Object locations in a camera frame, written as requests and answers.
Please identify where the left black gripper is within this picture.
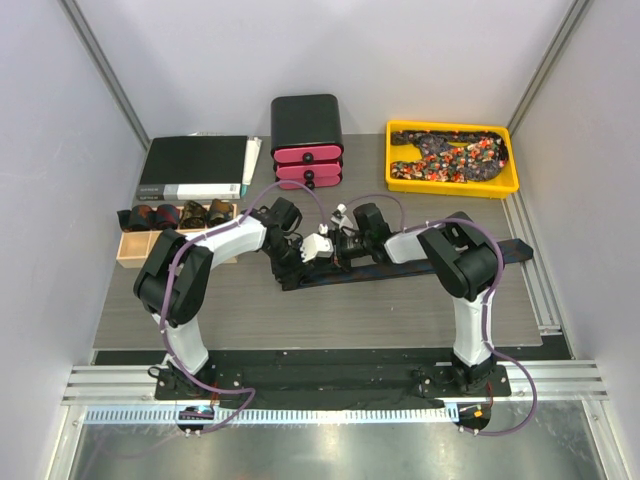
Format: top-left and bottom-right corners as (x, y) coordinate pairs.
(264, 238), (314, 288)

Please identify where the blue brown striped tie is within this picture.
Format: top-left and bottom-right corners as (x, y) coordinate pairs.
(298, 239), (534, 289)

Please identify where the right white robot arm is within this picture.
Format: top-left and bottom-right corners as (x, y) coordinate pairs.
(333, 203), (504, 395)

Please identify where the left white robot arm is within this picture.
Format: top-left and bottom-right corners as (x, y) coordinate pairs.
(133, 197), (305, 399)

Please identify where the rolled brown patterned tie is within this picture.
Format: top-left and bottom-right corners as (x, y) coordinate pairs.
(179, 200), (207, 230)

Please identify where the black pink drawer box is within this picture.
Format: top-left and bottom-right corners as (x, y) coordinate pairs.
(270, 93), (344, 190)

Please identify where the colourful floral tie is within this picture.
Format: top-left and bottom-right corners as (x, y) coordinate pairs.
(389, 130), (510, 183)

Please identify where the rolled navy striped tie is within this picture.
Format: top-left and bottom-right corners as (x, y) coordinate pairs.
(154, 204), (181, 230)

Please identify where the yellow plastic tray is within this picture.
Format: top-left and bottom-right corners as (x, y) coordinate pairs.
(384, 120), (520, 199)

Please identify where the black flat box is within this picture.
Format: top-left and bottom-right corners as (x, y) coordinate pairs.
(136, 135), (248, 201)

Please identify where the wooden compartment organizer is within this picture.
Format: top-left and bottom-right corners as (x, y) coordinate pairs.
(116, 201), (238, 269)

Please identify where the rolled red dark tie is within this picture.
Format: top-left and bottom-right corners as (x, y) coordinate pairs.
(116, 205), (156, 233)

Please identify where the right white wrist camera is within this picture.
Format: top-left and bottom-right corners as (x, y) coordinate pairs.
(331, 204), (353, 229)

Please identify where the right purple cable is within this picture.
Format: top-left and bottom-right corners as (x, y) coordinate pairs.
(344, 193), (540, 439)

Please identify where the purple cable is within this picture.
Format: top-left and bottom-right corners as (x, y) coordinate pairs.
(344, 193), (540, 439)
(158, 179), (329, 396)

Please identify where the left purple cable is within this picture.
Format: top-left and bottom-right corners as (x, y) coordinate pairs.
(158, 179), (329, 396)

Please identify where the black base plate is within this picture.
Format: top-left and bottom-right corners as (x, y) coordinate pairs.
(147, 348), (512, 411)

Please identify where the white slotted cable duct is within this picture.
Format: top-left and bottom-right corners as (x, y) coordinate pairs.
(84, 403), (459, 426)

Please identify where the aluminium frame rail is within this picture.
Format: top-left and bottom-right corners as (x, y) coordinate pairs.
(62, 364), (166, 404)

